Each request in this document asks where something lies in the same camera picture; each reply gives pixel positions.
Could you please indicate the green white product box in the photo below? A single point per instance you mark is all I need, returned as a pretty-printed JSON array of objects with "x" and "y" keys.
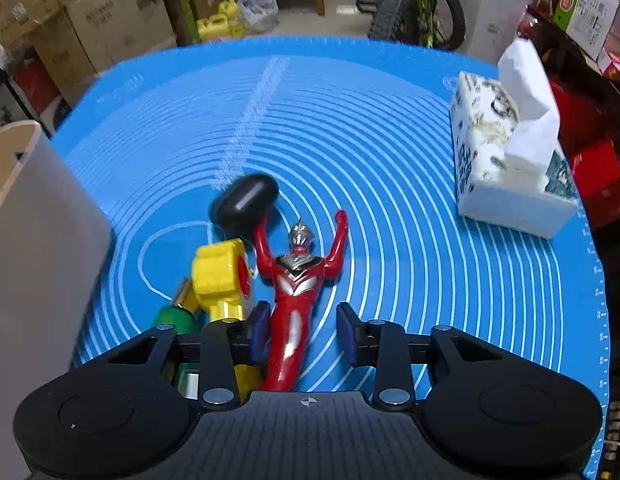
[{"x": 586, "y": 22}]

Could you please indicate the yellow plastic toy tool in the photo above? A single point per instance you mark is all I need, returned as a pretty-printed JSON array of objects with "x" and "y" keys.
[{"x": 222, "y": 280}]

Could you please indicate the large stacked cardboard box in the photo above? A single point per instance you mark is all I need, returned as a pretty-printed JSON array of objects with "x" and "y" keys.
[{"x": 89, "y": 37}]

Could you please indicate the white tissue box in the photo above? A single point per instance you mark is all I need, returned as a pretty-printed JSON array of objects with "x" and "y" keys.
[{"x": 509, "y": 167}]

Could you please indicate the yellow detergent jug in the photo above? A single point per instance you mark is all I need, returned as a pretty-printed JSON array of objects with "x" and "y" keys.
[{"x": 226, "y": 23}]

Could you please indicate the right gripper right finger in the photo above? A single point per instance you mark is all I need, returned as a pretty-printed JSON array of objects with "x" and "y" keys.
[{"x": 381, "y": 345}]

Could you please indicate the black oval earbud case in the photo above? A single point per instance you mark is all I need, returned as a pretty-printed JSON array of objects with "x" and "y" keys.
[{"x": 243, "y": 203}]

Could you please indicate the beige plastic storage bin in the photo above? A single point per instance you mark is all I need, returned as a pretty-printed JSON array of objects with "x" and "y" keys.
[{"x": 54, "y": 241}]

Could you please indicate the blue silicone baking mat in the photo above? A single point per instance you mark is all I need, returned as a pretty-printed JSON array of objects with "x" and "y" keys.
[{"x": 340, "y": 124}]

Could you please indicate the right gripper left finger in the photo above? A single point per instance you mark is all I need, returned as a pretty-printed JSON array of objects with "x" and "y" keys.
[{"x": 231, "y": 356}]

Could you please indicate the red Ultraman figure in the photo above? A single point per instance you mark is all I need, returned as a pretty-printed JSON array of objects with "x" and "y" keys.
[{"x": 298, "y": 278}]

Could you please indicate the green plastic toy cylinder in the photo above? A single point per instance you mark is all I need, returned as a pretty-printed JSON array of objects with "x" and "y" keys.
[{"x": 183, "y": 311}]

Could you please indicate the green black bicycle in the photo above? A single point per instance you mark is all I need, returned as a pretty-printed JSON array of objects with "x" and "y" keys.
[{"x": 433, "y": 24}]

